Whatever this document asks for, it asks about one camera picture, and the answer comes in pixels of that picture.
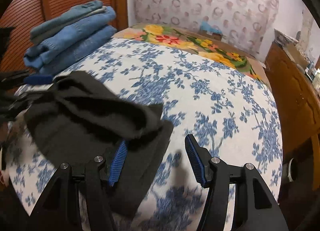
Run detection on colourful floral blanket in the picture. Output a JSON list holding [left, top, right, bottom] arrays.
[[114, 23, 271, 88]]

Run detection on blue floral white quilt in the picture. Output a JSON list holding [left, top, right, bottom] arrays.
[[4, 37, 283, 231]]

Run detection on black pants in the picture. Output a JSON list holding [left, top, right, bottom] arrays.
[[24, 71, 174, 219]]

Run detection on cardboard box with blue cloth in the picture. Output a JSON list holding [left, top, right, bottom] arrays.
[[199, 21, 223, 41]]

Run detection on open cardboard box on counter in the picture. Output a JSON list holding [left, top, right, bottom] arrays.
[[286, 43, 309, 69]]

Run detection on wooden sideboard cabinet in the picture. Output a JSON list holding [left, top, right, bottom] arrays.
[[265, 42, 319, 157]]

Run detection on stack of folded jeans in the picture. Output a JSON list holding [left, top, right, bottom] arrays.
[[23, 0, 117, 76]]

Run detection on beige tied curtain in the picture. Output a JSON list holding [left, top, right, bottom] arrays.
[[298, 8, 319, 64]]

